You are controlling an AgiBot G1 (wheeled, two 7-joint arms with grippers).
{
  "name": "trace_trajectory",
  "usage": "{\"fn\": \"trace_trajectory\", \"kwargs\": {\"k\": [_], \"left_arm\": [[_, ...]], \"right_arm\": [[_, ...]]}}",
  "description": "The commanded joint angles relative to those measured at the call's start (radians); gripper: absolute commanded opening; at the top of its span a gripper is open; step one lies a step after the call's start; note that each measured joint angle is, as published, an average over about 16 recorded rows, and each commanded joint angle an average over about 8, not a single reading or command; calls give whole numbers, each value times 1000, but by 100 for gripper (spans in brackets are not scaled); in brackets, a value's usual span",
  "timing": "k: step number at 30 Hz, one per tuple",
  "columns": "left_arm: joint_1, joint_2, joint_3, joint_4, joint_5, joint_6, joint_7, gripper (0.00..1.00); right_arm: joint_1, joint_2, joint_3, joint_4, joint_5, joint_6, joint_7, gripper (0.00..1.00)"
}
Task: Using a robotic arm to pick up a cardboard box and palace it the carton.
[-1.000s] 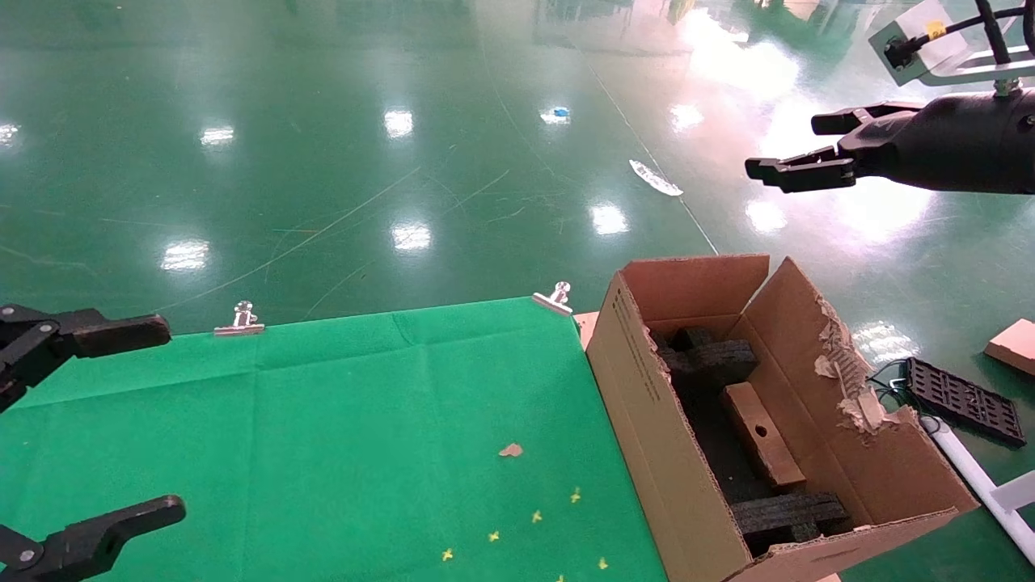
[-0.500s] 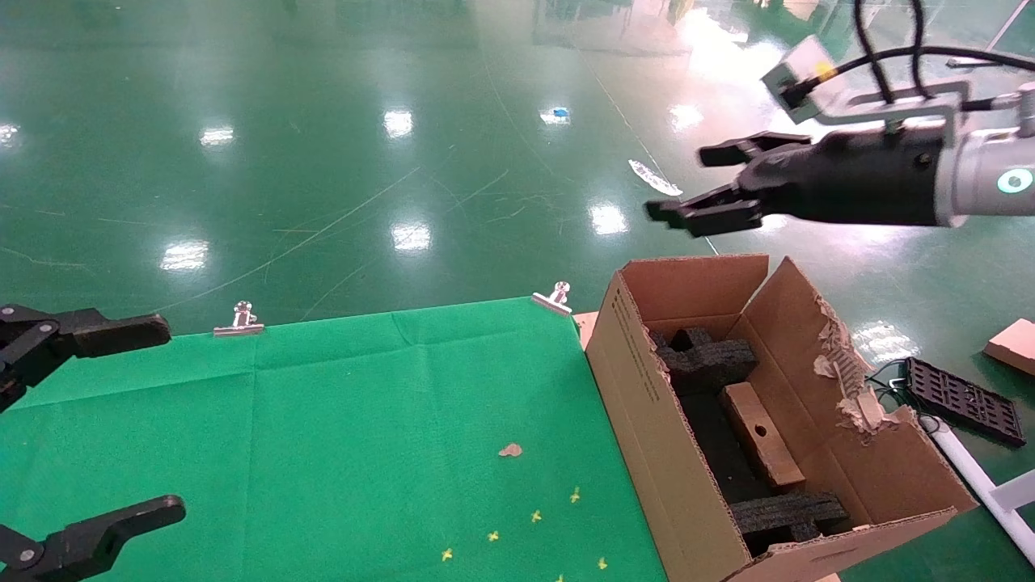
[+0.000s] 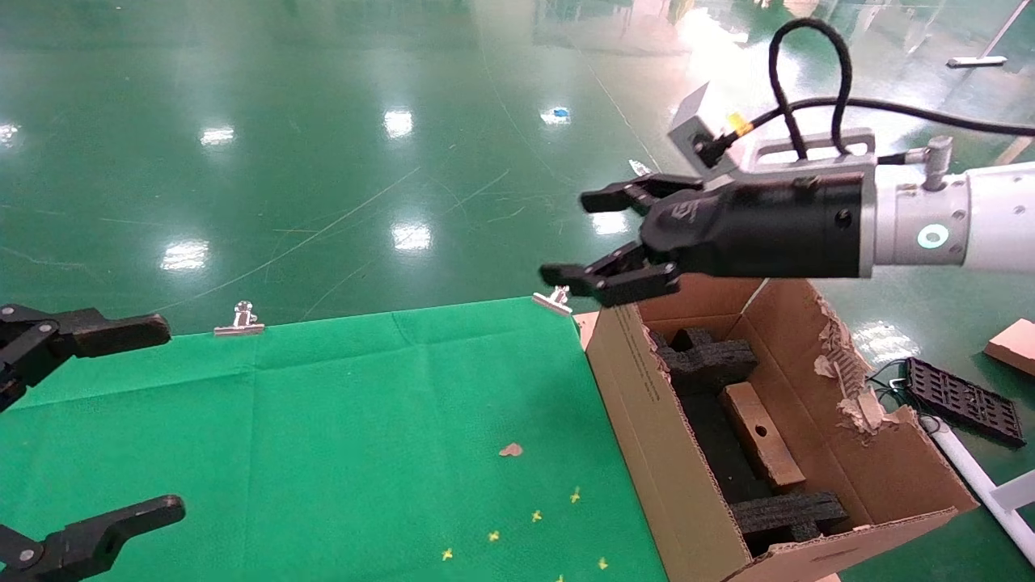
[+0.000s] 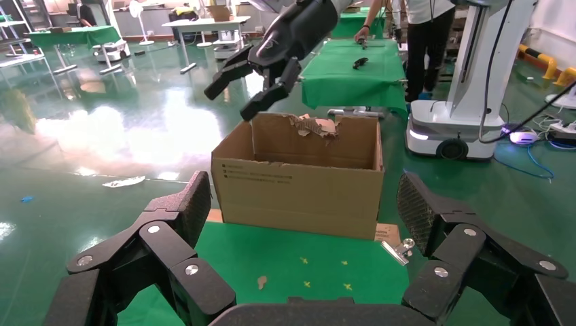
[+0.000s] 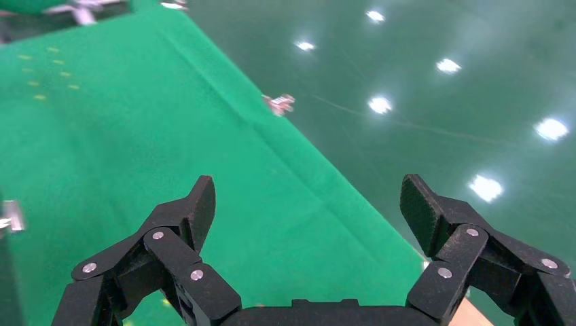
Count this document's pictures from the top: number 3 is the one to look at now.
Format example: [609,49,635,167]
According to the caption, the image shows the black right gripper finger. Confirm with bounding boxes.
[539,241,682,309]
[581,174,708,217]

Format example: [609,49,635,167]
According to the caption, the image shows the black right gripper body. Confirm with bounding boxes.
[643,172,868,280]

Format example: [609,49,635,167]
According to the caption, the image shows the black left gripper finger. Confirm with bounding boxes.
[0,305,172,413]
[0,495,187,582]

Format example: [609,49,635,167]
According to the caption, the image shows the flat printed cardboard sheet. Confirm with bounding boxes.
[572,310,601,352]

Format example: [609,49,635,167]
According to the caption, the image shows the large open cardboard carton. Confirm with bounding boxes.
[584,273,979,582]

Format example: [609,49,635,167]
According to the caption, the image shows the silver binder clip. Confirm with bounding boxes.
[213,301,266,337]
[531,285,573,316]

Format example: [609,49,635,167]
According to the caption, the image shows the green table cloth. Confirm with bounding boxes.
[0,296,672,582]

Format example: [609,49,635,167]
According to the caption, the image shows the black plastic grid tray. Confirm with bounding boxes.
[903,356,1028,448]

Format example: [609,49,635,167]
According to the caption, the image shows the grey metal camera bracket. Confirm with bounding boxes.
[732,128,878,175]

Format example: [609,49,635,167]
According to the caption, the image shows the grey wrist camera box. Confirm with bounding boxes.
[667,81,741,177]

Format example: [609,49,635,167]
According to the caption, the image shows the thick black camera cable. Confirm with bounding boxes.
[703,18,1035,162]

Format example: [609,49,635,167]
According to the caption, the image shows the silver cable connector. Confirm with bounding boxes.
[881,135,955,192]

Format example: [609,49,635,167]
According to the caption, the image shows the thin black coiled wire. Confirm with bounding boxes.
[865,358,919,409]

